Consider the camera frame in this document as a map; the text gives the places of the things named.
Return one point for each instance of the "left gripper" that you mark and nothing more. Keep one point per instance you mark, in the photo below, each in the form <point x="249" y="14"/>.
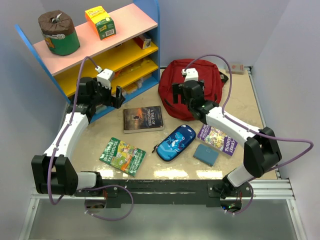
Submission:
<point x="111" y="101"/>

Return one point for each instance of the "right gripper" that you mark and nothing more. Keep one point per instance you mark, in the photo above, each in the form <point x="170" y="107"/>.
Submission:
<point x="177" y="89"/>

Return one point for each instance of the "red backpack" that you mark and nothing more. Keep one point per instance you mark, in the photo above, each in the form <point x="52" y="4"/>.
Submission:
<point x="207" y="71"/>

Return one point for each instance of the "teal notebook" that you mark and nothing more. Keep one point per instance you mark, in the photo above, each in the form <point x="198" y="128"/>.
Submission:
<point x="206" y="155"/>

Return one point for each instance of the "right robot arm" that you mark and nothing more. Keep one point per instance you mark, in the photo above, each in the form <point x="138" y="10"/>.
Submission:
<point x="260" y="149"/>

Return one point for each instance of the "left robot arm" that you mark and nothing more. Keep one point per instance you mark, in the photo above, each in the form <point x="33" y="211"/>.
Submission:
<point x="53" y="171"/>

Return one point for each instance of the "colourful shelf unit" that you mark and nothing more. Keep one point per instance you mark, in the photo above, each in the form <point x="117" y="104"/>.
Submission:
<point x="119" y="53"/>

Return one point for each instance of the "Tale of Two Cities book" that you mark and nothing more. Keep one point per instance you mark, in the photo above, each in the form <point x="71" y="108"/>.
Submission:
<point x="142" y="119"/>

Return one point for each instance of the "small pink card box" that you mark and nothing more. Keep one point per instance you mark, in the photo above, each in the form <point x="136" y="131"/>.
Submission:
<point x="235" y="68"/>

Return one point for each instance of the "red white box on shelf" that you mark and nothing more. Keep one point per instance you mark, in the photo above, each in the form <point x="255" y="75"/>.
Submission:
<point x="143" y="41"/>

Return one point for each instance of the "blue dinosaur pencil case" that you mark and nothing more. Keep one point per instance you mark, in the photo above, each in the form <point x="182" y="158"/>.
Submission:
<point x="175" y="143"/>

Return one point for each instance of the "green Treehouse book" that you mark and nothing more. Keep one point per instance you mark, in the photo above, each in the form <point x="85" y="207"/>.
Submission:
<point x="122" y="156"/>

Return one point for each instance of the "orange green sponge box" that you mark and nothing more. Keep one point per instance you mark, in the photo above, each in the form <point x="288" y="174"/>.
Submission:
<point x="100" y="21"/>

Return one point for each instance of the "purple Treehouse book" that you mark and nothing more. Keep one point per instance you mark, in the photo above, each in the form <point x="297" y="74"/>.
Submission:
<point x="217" y="139"/>

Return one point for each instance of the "green brown wrapped roll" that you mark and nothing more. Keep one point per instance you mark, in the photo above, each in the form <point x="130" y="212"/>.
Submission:
<point x="58" y="31"/>

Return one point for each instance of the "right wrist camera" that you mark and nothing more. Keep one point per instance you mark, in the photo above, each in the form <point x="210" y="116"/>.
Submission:
<point x="190" y="74"/>

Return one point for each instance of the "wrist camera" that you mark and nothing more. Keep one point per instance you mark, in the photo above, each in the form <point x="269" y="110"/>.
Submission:
<point x="107" y="74"/>
<point x="190" y="74"/>

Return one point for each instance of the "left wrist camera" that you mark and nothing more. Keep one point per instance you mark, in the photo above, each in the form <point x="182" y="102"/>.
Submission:
<point x="107" y="74"/>

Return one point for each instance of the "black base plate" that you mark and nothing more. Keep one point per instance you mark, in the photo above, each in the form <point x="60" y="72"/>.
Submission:
<point x="162" y="192"/>

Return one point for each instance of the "aluminium rail frame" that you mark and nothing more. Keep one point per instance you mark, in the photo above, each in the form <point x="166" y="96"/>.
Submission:
<point x="270" y="215"/>

